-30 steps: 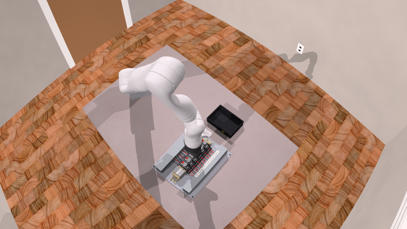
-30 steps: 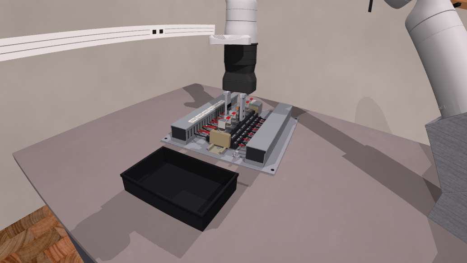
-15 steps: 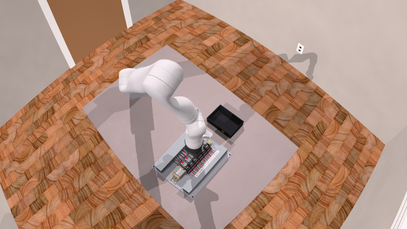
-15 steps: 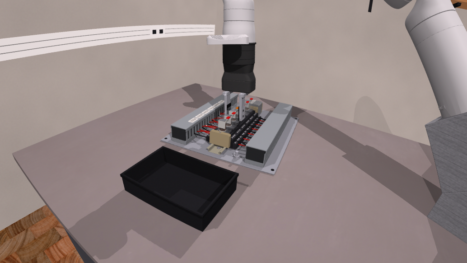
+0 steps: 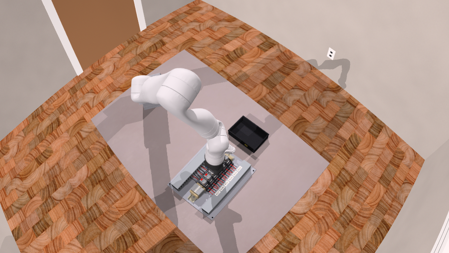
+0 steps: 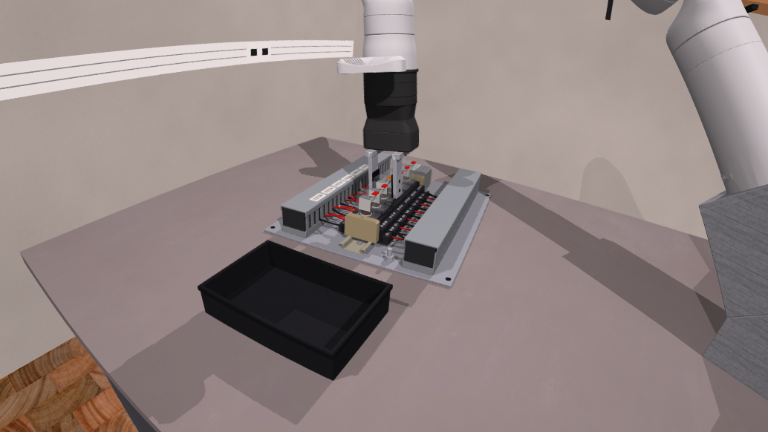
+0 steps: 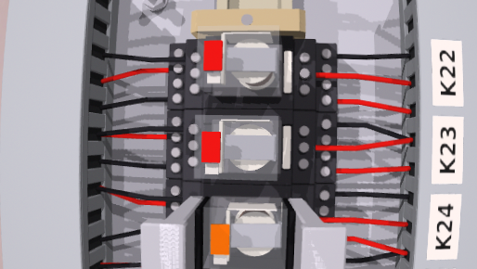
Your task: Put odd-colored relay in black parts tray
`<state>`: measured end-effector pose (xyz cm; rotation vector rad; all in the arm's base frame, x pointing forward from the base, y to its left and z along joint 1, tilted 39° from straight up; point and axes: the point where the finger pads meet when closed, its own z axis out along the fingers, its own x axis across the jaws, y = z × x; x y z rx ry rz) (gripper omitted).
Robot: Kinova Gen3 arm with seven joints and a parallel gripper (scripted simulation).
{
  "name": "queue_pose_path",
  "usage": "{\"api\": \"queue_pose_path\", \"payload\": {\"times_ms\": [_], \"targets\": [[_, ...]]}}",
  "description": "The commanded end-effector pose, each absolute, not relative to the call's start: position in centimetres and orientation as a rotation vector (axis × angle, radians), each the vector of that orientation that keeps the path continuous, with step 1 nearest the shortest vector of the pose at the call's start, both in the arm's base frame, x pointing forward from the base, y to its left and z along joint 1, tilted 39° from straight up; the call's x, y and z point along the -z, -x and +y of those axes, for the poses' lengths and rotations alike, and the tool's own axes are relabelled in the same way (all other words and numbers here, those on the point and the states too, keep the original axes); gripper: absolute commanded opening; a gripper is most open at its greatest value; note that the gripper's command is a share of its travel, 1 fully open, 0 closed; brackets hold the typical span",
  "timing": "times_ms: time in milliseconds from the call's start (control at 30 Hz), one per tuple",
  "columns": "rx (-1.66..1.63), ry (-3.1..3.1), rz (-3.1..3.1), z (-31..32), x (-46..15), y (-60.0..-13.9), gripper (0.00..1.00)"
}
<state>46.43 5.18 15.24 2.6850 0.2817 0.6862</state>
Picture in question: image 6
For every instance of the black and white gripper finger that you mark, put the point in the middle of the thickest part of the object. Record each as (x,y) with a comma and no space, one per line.
(373,169)
(396,177)

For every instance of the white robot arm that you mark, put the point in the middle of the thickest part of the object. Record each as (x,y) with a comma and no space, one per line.
(724,65)

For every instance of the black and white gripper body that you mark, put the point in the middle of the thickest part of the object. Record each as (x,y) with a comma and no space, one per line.
(390,95)

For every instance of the black rectangular tray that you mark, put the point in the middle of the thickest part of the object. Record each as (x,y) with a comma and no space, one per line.
(276,295)

